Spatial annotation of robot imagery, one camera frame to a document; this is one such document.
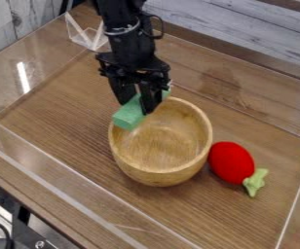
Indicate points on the black table leg bracket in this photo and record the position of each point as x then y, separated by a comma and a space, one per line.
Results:
32, 232

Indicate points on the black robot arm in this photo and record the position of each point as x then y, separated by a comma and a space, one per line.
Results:
123, 13

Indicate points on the clear acrylic corner bracket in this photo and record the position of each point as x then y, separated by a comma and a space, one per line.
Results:
88, 37

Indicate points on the clear acrylic tray walls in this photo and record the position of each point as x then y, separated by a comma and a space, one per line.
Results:
56, 167

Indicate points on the green rectangular block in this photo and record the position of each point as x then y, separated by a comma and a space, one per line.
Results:
128, 116

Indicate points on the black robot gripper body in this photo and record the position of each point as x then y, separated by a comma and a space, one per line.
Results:
131, 57

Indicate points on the red plush strawberry toy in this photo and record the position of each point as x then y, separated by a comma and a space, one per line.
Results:
232, 165

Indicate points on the brown wooden bowl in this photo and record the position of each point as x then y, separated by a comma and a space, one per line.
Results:
164, 150

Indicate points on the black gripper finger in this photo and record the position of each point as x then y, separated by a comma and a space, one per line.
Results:
150, 97
123, 89

